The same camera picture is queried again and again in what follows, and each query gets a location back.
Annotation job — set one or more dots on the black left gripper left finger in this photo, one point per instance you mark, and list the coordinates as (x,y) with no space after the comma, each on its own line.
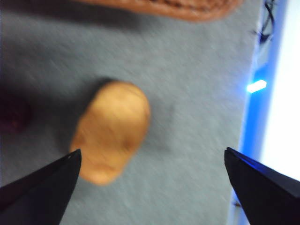
(35,199)

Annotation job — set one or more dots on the brown potato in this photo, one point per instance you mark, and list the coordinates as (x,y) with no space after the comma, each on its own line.
(112,131)

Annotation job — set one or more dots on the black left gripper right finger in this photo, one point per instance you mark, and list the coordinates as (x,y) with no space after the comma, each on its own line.
(264,194)

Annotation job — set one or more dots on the purple eggplant with green stem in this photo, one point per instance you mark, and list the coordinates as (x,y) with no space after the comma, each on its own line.
(11,114)

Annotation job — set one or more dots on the brown wicker basket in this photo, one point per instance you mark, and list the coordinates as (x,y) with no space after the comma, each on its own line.
(187,11)

